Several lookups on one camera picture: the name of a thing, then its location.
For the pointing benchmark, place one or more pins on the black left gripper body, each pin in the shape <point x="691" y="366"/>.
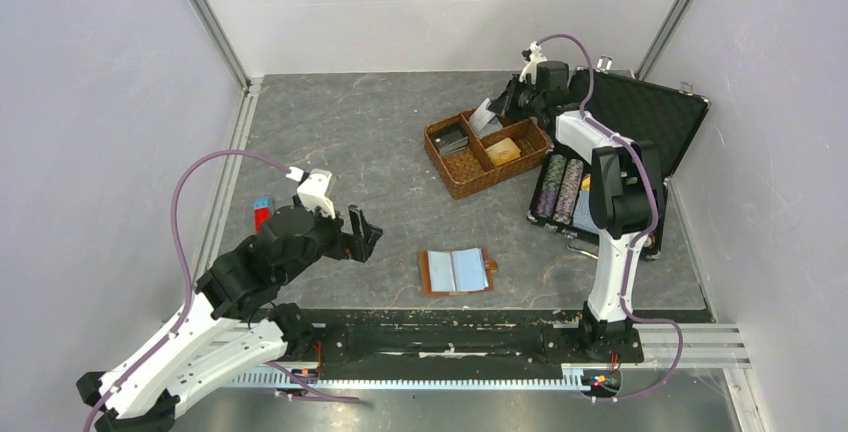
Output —
<point x="329" y="239"/>

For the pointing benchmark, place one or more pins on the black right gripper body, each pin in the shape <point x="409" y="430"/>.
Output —
<point x="530" y="100"/>

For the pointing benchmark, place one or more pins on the brown leather card holder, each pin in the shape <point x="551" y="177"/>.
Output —
<point x="455" y="273"/>

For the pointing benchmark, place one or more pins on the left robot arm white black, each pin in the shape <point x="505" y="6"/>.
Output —
<point x="226" y="325"/>

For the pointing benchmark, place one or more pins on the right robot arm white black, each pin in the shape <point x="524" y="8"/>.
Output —
<point x="594" y="173"/>

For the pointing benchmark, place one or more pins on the white card stack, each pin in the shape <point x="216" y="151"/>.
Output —
<point x="482" y="129"/>

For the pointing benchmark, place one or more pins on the tan card box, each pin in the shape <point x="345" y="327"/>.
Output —
<point x="503" y="152"/>

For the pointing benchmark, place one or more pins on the black card stack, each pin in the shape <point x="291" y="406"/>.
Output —
<point x="450" y="140"/>

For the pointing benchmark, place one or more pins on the blue playing card deck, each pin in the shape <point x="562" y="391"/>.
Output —
<point x="581" y="218"/>

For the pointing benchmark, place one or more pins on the red blue toy block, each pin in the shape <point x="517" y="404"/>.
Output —
<point x="263" y="208"/>

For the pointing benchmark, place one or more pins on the woven wicker divided basket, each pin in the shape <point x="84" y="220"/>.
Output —
<point x="471" y="171"/>

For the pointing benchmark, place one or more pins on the purple green chip row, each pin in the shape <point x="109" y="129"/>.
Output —
<point x="551" y="183"/>

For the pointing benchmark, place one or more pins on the black poker chip case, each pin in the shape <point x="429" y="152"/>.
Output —
<point x="669" y="118"/>

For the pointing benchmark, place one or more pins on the grey striped chip row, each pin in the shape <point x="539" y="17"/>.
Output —
<point x="569" y="191"/>

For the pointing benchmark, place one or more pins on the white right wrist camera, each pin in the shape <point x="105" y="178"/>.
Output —
<point x="533" y="57"/>

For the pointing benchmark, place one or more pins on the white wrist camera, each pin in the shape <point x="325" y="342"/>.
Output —
<point x="313" y="192"/>
<point x="533" y="57"/>

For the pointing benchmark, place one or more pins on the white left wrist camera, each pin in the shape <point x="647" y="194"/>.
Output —
<point x="313" y="192"/>

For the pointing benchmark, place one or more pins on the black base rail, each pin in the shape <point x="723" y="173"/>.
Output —
<point x="456" y="344"/>

